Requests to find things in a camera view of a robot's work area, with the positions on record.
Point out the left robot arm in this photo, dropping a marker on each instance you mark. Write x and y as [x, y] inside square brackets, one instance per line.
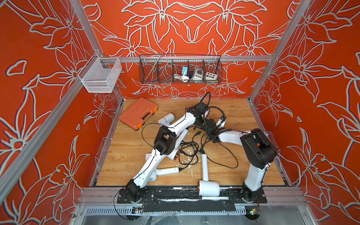
[164, 145]

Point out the aluminium frame post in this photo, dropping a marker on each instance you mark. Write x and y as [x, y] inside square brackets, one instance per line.
[80, 12]

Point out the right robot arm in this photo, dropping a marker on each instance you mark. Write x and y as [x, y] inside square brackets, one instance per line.
[258, 149]

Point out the blue small box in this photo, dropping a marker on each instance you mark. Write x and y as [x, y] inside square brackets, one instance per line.
[184, 72]

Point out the white hair dryer front left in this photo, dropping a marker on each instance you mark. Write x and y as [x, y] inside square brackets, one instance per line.
[158, 172]

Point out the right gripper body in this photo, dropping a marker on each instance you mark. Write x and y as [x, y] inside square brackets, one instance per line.
[208, 136]

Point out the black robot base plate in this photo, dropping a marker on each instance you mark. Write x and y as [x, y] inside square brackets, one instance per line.
[151, 194]

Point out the orange plastic tool case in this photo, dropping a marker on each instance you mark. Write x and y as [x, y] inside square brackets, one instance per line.
[138, 113]

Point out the black wire wall basket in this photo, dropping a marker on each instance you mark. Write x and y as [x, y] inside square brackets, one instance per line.
[167, 68]

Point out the white socket cube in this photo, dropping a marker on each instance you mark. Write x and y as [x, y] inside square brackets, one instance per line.
[211, 77]

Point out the white adapter box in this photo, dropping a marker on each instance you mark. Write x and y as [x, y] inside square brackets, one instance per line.
[197, 74]

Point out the white hair dryer front right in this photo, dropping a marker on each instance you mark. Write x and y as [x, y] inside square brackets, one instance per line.
[205, 187]

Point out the white hair dryer middle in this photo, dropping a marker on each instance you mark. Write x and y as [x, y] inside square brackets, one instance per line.
[175, 153]

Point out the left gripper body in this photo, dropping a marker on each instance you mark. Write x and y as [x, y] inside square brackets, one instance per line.
[201, 122]

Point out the clear plastic wall bin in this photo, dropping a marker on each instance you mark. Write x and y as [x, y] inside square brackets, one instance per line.
[100, 75]

